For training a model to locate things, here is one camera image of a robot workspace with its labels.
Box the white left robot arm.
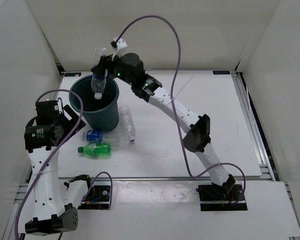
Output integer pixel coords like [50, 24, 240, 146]
[24, 99, 95, 236]

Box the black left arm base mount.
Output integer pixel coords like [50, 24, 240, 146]
[78, 181, 112, 210]

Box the clear unlabelled plastic bottle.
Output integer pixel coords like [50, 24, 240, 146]
[118, 105, 136, 143]

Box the clear bottle blue Aquarius label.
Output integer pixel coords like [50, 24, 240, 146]
[90, 47, 108, 100]

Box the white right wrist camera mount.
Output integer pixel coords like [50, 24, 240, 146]
[111, 37, 128, 61]

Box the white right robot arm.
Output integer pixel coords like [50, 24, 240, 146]
[91, 53, 235, 200]

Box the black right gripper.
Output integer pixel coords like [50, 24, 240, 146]
[91, 50, 136, 86]

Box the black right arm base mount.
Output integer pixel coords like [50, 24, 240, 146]
[195, 184, 248, 212]

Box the dark teal plastic bin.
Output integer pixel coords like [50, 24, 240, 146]
[70, 75, 120, 132]

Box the clear bottle blue Pocari label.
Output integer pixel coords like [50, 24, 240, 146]
[82, 129, 120, 147]

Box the green plastic soda bottle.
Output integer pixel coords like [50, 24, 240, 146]
[77, 143, 112, 159]

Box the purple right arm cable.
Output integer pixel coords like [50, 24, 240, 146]
[114, 15, 246, 205]

